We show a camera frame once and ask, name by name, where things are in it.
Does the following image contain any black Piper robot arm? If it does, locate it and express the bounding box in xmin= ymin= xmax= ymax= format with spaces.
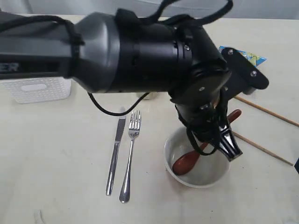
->
xmin=294 ymin=158 xmax=299 ymax=174

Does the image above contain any white perforated plastic basket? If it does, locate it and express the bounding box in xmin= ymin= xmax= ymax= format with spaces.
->
xmin=0 ymin=77 xmax=71 ymax=104

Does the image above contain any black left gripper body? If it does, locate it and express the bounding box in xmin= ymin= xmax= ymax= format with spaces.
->
xmin=170 ymin=27 xmax=231 ymax=142

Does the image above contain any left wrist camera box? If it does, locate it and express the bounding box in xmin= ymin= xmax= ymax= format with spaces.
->
xmin=221 ymin=48 xmax=269 ymax=100

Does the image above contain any silver table knife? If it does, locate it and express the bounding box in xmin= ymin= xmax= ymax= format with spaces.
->
xmin=106 ymin=115 xmax=126 ymax=196

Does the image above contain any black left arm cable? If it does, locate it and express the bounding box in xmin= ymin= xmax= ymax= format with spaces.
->
xmin=0 ymin=0 xmax=234 ymax=117

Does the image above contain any silver metal cup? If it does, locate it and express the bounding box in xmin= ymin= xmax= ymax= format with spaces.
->
xmin=136 ymin=92 xmax=158 ymax=100

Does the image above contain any speckled white ceramic bowl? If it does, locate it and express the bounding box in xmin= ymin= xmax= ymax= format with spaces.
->
xmin=164 ymin=127 xmax=230 ymax=189

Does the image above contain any brown wooden spoon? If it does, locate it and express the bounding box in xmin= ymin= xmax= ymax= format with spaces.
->
xmin=172 ymin=109 xmax=242 ymax=176

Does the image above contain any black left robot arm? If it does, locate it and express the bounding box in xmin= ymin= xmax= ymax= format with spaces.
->
xmin=0 ymin=12 xmax=242 ymax=161

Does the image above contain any silver metal fork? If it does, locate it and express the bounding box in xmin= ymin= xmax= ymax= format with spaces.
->
xmin=119 ymin=110 xmax=142 ymax=203

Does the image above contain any brown wooden chopstick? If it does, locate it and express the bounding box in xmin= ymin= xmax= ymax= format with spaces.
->
xmin=232 ymin=131 xmax=294 ymax=166
xmin=234 ymin=96 xmax=299 ymax=127

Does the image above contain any blue Lay's chips bag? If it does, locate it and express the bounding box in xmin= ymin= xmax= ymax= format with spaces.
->
xmin=226 ymin=49 xmax=266 ymax=69

